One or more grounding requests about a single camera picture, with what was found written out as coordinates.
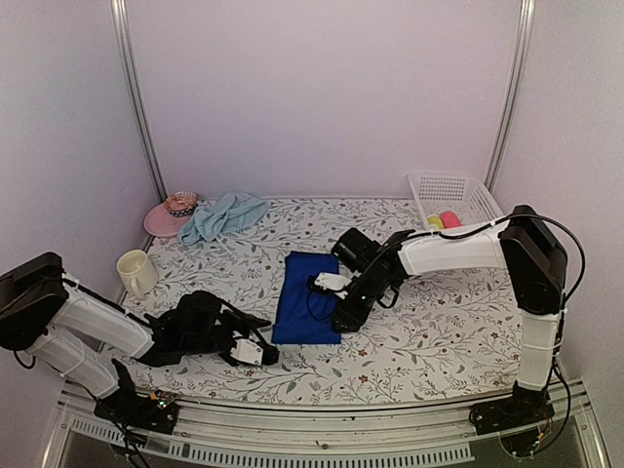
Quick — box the right black camera cable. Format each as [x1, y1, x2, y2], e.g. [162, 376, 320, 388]
[305, 214, 586, 440]

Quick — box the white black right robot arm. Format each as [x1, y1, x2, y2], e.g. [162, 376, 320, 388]
[306, 205, 567, 425]

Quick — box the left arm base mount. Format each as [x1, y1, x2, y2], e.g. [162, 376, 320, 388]
[94, 388, 179, 435]

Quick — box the aluminium front rail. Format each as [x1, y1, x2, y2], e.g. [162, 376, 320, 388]
[42, 379, 611, 467]

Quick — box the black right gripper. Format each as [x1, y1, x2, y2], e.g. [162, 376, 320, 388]
[331, 271, 392, 332]

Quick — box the yellow rolled towel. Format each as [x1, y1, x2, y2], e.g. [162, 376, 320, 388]
[427, 214, 445, 230]

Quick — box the floral tablecloth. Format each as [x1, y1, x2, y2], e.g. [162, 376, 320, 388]
[124, 199, 522, 406]

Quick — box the aluminium frame post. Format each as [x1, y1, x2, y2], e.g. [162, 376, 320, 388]
[485, 0, 536, 193]
[110, 0, 167, 202]

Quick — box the cream ceramic mug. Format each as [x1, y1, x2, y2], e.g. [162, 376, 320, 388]
[116, 250, 159, 300]

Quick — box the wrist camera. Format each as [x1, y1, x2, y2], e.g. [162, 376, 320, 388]
[331, 227, 381, 273]
[175, 291, 221, 341]

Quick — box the pink rolled towel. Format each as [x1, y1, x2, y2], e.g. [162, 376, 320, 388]
[440, 211, 462, 229]

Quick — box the right aluminium frame post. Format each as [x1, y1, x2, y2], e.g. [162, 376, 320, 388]
[485, 0, 536, 193]

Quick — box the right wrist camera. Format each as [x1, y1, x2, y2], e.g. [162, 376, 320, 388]
[331, 227, 381, 273]

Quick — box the left aluminium frame post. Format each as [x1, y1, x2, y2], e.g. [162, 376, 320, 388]
[110, 0, 167, 202]

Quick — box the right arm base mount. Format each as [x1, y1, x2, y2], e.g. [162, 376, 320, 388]
[469, 386, 555, 435]

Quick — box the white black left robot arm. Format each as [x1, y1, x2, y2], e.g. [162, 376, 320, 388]
[1, 252, 279, 423]

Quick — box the white plastic basket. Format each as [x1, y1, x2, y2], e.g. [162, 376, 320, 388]
[408, 172, 503, 228]

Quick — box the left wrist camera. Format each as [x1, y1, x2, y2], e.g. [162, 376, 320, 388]
[175, 291, 221, 341]

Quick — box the light blue towel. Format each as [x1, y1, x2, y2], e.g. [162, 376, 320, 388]
[177, 192, 271, 246]

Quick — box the dark blue towel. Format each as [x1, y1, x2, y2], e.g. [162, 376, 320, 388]
[272, 252, 341, 345]

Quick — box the pink plate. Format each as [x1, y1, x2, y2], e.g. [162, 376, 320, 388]
[143, 200, 197, 238]

